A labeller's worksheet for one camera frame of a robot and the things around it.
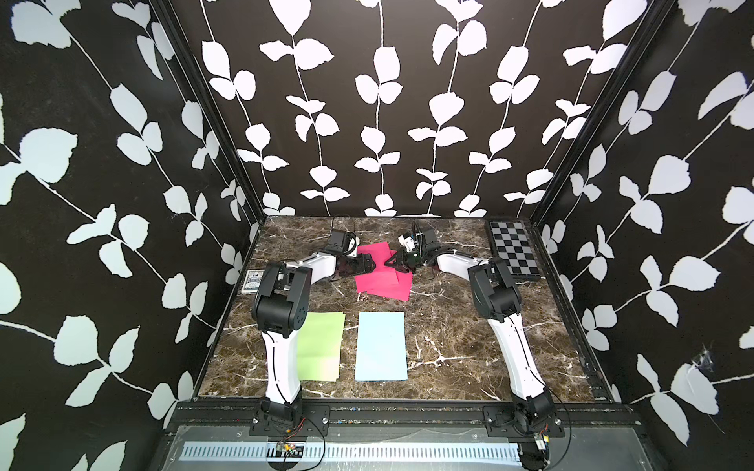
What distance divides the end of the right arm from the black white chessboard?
0.33 metres

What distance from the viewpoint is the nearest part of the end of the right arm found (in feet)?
2.94

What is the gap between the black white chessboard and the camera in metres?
1.04
